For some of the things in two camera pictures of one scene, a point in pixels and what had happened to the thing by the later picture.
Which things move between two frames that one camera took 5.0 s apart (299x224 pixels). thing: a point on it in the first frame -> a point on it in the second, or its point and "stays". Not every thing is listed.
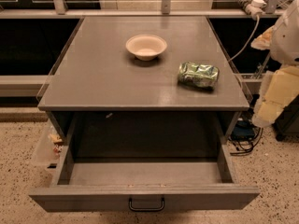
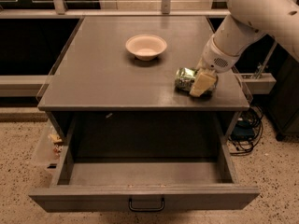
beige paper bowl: (146, 47) stays
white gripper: (287, 37) -> (215, 59)
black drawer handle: (146, 209) stays
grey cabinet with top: (145, 88) stays
